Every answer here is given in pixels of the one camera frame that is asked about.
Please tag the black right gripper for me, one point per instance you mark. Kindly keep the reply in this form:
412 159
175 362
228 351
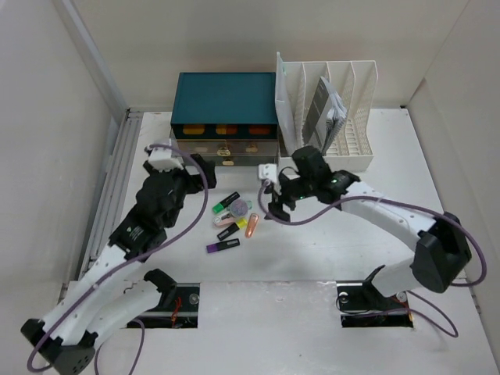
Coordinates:
276 208

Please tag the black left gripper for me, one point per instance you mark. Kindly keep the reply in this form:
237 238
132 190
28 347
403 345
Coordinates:
208 168

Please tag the clear paper clip jar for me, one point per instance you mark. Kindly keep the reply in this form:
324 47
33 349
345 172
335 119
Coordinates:
239 208

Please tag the grey booklet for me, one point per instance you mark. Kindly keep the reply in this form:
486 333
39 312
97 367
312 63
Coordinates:
326 117

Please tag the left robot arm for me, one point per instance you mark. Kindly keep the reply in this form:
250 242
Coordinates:
70 335

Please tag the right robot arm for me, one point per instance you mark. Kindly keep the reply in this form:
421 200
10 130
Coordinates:
437 240

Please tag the yellow cap black highlighter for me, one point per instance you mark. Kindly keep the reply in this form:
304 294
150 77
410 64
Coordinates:
233 228

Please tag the green cap black highlighter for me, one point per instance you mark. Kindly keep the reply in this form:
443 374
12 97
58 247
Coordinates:
220 206

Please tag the bottom dark drawer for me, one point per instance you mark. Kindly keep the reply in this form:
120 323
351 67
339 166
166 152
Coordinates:
241 161

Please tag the purple cap black highlighter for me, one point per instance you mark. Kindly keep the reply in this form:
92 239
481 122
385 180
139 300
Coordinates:
222 245

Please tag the teal drawer organizer cabinet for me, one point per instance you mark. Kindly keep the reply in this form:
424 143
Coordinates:
227 105

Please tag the white file rack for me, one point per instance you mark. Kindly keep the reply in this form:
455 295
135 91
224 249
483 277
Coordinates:
355 81

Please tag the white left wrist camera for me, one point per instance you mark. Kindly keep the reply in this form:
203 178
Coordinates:
162 158

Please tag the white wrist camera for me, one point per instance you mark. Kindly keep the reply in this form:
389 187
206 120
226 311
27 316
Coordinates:
268 172
162 158

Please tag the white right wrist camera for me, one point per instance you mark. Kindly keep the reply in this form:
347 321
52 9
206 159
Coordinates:
268 172

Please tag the aluminium frame rail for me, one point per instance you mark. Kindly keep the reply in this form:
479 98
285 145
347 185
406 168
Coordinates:
122 139

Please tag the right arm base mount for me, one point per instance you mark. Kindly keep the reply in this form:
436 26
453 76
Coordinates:
363 306

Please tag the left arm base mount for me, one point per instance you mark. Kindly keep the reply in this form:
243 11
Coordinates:
177 312

